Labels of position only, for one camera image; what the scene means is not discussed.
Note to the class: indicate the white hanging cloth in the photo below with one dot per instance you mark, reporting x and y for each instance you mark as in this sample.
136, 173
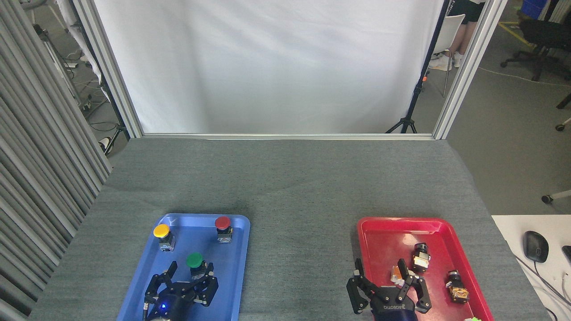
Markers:
67, 15

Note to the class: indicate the black computer mouse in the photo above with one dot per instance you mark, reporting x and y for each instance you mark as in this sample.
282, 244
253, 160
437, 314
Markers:
535, 246

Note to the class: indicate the person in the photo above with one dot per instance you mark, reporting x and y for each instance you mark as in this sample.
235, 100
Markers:
464, 11

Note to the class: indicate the black chair leg with castor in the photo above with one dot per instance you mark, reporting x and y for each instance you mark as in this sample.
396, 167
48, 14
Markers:
563, 102

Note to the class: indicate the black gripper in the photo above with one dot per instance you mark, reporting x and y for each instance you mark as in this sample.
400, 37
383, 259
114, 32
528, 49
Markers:
395, 307
171, 301

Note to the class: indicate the green push button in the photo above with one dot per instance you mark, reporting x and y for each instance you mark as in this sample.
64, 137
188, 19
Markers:
194, 260

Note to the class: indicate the black switch with orange base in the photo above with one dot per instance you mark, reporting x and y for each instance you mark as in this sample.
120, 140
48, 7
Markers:
458, 292

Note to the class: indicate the white and orange switch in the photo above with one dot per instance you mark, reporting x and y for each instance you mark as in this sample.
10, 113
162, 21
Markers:
395, 275

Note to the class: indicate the black selector switch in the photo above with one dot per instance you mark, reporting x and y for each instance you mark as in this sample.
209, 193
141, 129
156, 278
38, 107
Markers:
420, 258

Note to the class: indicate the white chair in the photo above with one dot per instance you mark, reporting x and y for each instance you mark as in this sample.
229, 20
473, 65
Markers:
448, 33

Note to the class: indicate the black office chair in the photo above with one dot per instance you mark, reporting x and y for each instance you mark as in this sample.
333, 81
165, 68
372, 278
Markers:
542, 35

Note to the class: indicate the grey slatted curtain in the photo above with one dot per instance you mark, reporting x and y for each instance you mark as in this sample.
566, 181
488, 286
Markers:
40, 156

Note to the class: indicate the red plastic tray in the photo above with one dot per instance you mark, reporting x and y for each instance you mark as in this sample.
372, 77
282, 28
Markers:
383, 240

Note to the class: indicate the black tripod stand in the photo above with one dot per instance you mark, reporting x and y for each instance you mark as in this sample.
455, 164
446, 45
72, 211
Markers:
115, 133

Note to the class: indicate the silver aluminium post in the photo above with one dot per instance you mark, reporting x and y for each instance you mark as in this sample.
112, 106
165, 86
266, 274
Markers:
111, 76
468, 67

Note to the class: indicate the red push button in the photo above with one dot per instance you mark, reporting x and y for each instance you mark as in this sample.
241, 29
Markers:
222, 222

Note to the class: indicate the silver aluminium crossbar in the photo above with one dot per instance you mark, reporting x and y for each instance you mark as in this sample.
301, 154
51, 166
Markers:
290, 136

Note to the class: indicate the white backdrop cloth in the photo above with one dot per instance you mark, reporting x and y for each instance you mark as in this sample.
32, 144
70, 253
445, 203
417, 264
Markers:
267, 67

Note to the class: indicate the white desk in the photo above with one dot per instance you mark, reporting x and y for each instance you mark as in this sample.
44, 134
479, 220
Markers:
513, 232

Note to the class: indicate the blue box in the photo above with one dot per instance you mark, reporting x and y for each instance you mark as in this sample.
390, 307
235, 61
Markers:
534, 6

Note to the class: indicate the white stand leg with wheel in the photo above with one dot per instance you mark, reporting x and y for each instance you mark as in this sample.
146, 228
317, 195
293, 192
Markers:
557, 195

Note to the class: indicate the blue plastic tray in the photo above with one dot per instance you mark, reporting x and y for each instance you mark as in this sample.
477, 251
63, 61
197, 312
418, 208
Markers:
227, 276

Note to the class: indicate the black keyboard corner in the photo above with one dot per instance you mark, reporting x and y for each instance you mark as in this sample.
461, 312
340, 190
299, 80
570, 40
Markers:
567, 253

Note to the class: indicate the black light stand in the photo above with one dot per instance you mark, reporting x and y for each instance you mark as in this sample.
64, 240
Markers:
417, 91

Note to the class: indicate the yellow push button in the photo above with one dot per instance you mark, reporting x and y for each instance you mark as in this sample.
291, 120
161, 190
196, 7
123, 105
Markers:
161, 230

